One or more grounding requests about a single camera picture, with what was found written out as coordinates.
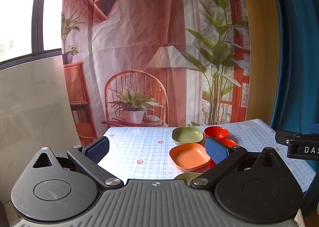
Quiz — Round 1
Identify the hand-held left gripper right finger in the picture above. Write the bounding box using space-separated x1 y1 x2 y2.
191 136 285 190

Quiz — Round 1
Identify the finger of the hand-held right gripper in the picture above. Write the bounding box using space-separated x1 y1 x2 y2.
275 130 302 146

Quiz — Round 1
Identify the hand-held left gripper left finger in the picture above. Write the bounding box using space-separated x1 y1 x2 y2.
32 136 124 190

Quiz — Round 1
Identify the green square bowl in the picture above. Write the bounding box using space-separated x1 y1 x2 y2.
172 127 204 145

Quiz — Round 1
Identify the orange square plate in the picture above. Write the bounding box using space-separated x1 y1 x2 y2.
169 143 211 170

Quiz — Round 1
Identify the green plate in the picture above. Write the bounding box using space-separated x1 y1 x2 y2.
174 172 203 183

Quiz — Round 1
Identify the checked light blue tablecloth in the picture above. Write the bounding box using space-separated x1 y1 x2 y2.
97 118 317 193

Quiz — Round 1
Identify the blue curtain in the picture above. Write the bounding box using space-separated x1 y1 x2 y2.
267 0 319 134

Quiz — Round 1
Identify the printed room scene backdrop cloth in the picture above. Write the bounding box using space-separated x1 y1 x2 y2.
61 0 251 146

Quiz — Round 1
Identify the dark window frame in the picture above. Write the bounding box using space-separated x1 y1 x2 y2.
0 0 63 71

